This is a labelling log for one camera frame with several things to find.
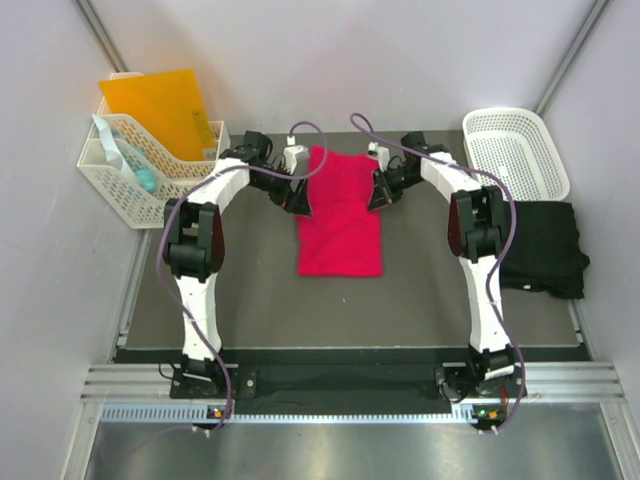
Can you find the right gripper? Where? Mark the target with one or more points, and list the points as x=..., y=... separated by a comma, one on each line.
x=380, y=197

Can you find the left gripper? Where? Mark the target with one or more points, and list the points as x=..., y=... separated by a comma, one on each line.
x=299, y=203

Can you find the red t shirt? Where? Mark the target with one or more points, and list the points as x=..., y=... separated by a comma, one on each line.
x=341, y=238

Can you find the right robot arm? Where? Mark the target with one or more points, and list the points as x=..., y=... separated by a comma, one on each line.
x=476, y=233

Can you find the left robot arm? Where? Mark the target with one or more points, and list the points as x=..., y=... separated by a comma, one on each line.
x=194, y=248

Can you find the white plastic basket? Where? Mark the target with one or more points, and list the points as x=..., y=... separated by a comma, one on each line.
x=514, y=145

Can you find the teal object in organizer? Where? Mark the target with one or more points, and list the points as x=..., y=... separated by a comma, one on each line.
x=125, y=157

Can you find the orange plastic folder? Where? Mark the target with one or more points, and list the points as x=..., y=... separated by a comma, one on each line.
x=170, y=107

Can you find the white file organizer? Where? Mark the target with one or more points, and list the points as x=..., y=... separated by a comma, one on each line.
x=136, y=207

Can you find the black folded t shirt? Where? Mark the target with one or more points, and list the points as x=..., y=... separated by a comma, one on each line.
x=545, y=255

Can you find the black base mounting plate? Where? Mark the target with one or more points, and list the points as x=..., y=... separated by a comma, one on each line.
x=297, y=384

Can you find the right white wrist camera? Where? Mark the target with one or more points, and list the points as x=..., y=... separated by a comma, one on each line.
x=380, y=154

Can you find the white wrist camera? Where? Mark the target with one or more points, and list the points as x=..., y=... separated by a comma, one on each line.
x=295, y=156
x=380, y=154

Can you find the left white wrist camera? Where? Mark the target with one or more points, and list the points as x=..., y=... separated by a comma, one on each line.
x=295, y=156

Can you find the aluminium frame rail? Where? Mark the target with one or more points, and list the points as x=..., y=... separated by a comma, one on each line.
x=546, y=382

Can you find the grey slotted cable duct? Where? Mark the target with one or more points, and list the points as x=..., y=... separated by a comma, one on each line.
x=211, y=413

